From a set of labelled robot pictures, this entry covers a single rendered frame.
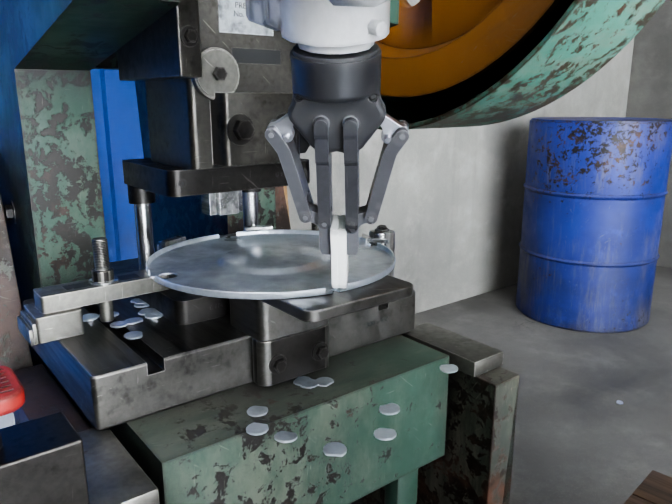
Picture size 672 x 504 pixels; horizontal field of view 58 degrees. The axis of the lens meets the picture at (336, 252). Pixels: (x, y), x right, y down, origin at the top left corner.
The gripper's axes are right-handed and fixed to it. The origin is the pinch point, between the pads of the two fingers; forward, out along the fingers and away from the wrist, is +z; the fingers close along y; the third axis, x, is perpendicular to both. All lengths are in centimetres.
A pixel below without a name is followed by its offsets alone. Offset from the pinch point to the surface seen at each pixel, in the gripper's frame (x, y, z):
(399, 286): 0.4, 6.1, 4.3
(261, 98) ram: 15.5, -9.9, -10.4
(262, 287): -1.6, -7.8, 3.5
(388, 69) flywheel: 48.6, 4.2, -4.0
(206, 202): 17.1, -18.7, 4.1
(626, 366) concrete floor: 125, 95, 128
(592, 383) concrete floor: 110, 78, 123
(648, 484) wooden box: 17, 49, 55
